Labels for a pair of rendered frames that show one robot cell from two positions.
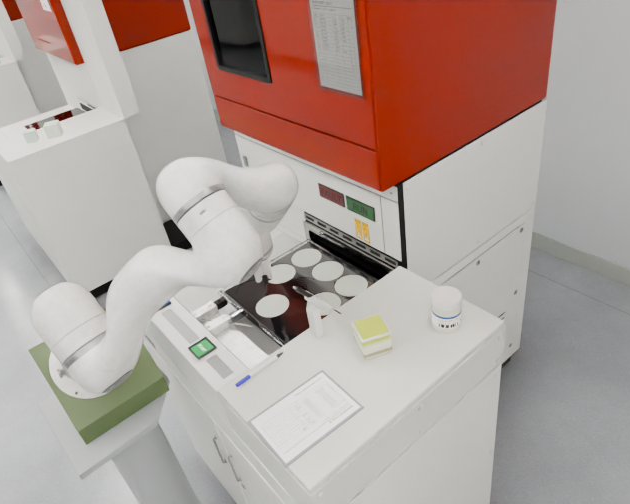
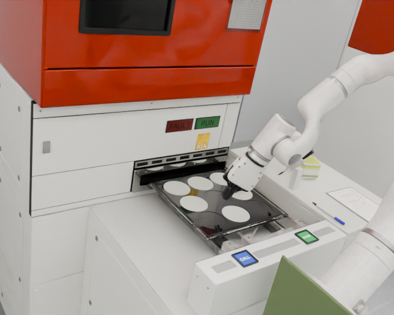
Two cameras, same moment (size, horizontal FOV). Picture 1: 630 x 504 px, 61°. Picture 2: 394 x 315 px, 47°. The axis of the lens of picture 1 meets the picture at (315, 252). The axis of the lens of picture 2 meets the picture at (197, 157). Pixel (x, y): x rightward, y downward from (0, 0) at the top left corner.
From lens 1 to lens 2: 2.13 m
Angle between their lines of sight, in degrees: 80
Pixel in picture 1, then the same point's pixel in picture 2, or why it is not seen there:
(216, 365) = (321, 234)
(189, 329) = (281, 244)
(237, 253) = not seen: outside the picture
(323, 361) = (318, 191)
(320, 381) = (334, 194)
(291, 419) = (364, 209)
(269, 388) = (342, 213)
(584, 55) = not seen: hidden behind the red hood
